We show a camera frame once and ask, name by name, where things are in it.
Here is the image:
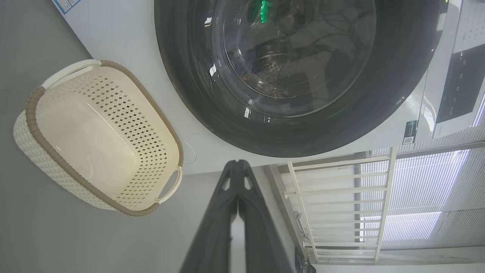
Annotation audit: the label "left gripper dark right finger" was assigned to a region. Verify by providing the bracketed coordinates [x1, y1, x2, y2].
[237, 159, 296, 273]

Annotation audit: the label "white front-load washing machine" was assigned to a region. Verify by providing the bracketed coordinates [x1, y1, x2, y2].
[51, 0, 485, 175]

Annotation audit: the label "white window blinds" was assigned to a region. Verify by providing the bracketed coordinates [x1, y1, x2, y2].
[360, 125, 485, 251]

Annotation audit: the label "round dark glass washer door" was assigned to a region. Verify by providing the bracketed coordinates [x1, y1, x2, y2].
[154, 0, 444, 158]

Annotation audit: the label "blue white energy label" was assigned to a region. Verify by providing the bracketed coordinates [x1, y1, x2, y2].
[51, 0, 82, 15]

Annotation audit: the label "cream perforated laundry basket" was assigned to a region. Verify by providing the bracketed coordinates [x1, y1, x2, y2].
[13, 59, 184, 217]

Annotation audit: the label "dark washing machine display panel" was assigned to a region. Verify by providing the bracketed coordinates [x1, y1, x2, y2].
[436, 47, 485, 124]

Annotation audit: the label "white metal rack frame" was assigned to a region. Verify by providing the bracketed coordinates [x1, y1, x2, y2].
[284, 146, 398, 264]

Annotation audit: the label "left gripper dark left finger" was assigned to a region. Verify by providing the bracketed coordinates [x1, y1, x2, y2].
[178, 159, 239, 273]

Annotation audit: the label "black QR code sticker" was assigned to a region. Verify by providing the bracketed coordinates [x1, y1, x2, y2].
[402, 120, 418, 145]

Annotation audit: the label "round white filter cover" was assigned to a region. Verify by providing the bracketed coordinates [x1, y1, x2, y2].
[180, 138, 197, 164]

